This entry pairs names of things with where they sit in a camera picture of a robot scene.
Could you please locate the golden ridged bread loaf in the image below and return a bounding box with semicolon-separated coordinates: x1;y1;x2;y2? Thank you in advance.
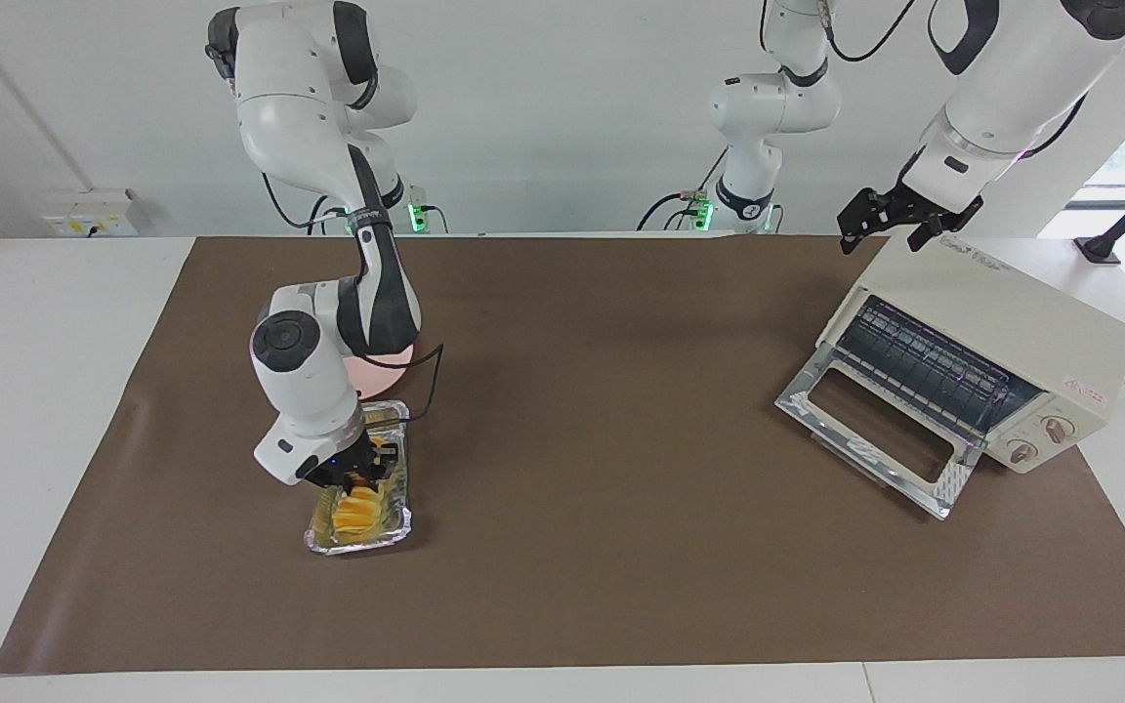
331;439;395;538

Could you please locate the aluminium foil tray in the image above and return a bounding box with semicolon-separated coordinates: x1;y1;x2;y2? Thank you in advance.
305;398;415;558

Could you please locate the white toaster oven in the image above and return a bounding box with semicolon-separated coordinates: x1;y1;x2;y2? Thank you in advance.
775;234;1125;520

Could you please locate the pink round plate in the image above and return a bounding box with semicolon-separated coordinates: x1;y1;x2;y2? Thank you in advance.
341;342;423;399

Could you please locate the brown table mat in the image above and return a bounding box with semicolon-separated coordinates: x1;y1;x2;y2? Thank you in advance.
0;234;1125;675

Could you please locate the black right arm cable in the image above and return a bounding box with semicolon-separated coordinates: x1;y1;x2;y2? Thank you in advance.
389;342;446;424

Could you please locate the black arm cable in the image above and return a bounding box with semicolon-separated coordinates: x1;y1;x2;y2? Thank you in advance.
819;0;918;65
389;342;446;424

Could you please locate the metal oven wire rack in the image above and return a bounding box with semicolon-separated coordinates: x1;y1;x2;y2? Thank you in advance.
834;296;1044;437

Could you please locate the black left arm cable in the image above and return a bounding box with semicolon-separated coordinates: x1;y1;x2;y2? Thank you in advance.
819;0;918;65

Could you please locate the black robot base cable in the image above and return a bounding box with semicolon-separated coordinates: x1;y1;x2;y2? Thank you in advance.
635;146;728;233
262;171;354;233

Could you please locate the glass oven door silver frame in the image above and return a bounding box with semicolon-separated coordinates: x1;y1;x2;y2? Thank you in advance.
775;342;985;520

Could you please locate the white wall socket box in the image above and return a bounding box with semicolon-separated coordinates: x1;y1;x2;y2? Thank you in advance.
42;189;140;238

